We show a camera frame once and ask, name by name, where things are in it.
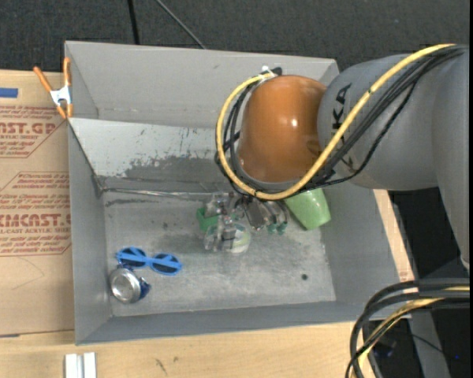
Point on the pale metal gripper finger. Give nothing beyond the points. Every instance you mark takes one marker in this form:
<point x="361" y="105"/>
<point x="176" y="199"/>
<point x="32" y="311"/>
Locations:
<point x="220" y="206"/>
<point x="220" y="238"/>

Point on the brown cardboard board, red print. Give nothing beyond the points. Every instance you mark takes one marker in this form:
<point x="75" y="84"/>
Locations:
<point x="27" y="195"/>

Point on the blue sunglasses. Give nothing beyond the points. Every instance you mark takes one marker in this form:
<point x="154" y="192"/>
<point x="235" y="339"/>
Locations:
<point x="161" y="264"/>

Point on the black cylinder on white bracket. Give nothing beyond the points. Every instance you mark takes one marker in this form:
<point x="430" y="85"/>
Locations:
<point x="271" y="70"/>

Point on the green cup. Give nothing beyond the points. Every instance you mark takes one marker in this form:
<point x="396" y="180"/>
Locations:
<point x="309" y="209"/>

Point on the pale green and white ball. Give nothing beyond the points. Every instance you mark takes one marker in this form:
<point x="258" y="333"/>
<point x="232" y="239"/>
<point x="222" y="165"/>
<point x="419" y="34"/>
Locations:
<point x="243" y="241"/>

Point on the silver and blue can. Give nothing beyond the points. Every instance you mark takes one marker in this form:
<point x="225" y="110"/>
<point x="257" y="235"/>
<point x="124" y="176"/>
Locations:
<point x="124" y="285"/>

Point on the grey metal bin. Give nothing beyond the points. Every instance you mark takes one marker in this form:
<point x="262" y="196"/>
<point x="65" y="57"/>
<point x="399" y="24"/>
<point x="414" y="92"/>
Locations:
<point x="205" y="282"/>

